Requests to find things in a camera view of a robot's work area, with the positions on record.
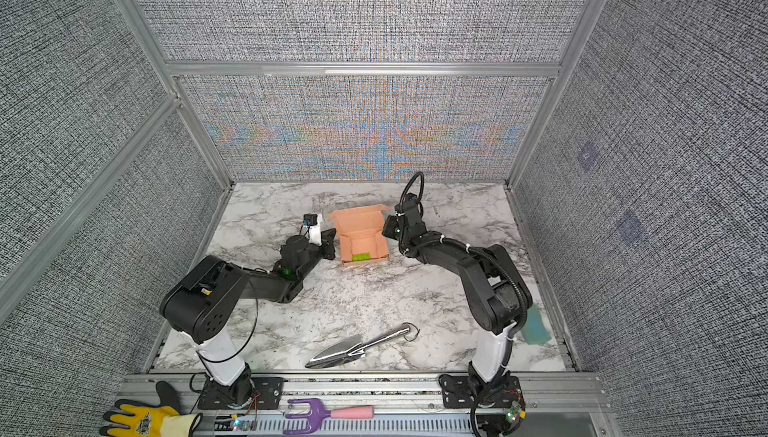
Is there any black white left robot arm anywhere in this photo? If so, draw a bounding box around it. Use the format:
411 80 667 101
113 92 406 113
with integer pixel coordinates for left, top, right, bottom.
160 229 336 387

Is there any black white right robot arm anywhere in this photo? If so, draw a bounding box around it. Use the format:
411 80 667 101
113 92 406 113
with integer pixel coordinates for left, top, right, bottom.
382 171 533 397

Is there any silver metal garden trowel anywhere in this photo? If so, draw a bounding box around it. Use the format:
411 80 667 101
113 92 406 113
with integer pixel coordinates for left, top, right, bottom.
305 322 420 370

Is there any purple pink garden fork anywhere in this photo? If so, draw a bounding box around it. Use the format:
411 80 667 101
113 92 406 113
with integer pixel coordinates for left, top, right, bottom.
283 398 375 436

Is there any green sponge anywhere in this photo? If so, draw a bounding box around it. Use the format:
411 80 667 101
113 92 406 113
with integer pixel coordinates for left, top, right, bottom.
520 304 551 346

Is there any yellow black work glove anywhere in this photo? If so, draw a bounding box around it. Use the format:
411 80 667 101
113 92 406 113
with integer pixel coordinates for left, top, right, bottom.
99 381 203 437

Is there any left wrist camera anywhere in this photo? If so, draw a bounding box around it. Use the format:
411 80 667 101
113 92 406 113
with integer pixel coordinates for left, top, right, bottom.
302 213 323 246

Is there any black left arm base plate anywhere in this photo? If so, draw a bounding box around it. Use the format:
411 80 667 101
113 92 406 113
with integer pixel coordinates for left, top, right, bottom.
197 377 285 411

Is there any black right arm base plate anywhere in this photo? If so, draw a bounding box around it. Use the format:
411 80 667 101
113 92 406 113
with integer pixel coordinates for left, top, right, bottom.
438 373 526 409

